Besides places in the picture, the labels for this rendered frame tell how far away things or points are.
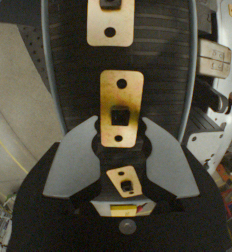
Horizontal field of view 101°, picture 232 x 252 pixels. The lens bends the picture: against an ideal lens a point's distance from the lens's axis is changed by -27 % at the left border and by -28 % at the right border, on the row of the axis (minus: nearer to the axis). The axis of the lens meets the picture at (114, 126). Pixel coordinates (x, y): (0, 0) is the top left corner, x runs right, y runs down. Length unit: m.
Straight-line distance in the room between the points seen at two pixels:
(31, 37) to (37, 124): 1.29
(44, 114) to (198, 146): 1.57
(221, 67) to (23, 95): 1.72
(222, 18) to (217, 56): 0.16
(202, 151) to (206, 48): 0.20
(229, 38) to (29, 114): 1.84
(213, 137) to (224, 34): 0.26
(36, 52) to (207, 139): 0.71
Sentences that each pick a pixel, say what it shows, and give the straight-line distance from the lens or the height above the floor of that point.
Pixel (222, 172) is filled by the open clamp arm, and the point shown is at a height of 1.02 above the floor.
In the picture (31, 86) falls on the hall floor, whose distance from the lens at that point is 1.61.
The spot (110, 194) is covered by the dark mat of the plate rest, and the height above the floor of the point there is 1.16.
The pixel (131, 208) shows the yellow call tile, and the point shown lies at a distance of 0.32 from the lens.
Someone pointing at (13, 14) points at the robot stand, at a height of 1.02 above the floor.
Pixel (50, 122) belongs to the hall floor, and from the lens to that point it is 1.67.
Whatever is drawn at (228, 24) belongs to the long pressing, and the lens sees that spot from 0.42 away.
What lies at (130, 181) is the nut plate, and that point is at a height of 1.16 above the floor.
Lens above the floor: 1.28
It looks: 58 degrees down
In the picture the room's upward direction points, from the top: 179 degrees counter-clockwise
